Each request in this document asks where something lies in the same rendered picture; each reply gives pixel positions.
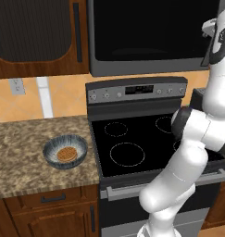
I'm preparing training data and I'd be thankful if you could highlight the wooden glass-panel cupboard door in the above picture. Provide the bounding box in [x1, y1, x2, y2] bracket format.
[0, 0, 91, 81]

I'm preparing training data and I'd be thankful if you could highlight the blue-grey ribbed bowl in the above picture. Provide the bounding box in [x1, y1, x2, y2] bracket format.
[42, 133, 89, 170]

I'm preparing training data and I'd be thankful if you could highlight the black and grey stove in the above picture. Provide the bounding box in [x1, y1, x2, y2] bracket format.
[85, 76, 225, 237]

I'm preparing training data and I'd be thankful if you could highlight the grey oven door handle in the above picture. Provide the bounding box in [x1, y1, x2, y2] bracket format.
[106, 168, 225, 202]

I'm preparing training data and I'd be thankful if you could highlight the dark grey box appliance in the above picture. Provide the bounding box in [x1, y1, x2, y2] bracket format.
[190, 87, 211, 109]

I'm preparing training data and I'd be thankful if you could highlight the black microwave door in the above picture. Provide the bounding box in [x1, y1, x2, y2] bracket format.
[87, 0, 212, 77]

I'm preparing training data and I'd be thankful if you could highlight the black and grey microwave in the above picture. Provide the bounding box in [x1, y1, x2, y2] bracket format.
[86, 0, 225, 78]

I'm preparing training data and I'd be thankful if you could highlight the short black cupboard handle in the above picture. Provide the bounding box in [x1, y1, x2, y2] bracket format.
[89, 205, 96, 234]

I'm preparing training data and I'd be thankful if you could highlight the black drawer handle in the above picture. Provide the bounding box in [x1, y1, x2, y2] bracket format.
[40, 193, 68, 204]

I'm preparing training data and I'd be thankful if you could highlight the wooden base cupboard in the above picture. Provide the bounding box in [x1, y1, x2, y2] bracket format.
[202, 165, 225, 231]

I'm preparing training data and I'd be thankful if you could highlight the grey wall socket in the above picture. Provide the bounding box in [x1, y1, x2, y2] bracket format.
[8, 78, 27, 96]

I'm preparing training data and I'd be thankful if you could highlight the wooden drawer front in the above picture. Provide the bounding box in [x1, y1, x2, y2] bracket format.
[2, 185, 100, 218]

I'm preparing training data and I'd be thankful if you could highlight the long black cupboard handle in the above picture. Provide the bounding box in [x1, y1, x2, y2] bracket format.
[72, 2, 83, 64]

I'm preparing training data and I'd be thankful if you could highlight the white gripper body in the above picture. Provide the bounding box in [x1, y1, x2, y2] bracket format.
[201, 18, 218, 38]

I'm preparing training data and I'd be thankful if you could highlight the wooden base cupboard door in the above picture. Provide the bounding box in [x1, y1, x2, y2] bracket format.
[11, 202, 100, 237]

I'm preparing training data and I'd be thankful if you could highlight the round brown waffle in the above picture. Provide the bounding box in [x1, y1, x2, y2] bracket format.
[56, 146, 79, 162]

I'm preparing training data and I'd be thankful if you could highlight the black oven door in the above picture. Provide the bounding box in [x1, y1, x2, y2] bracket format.
[99, 181, 223, 237]

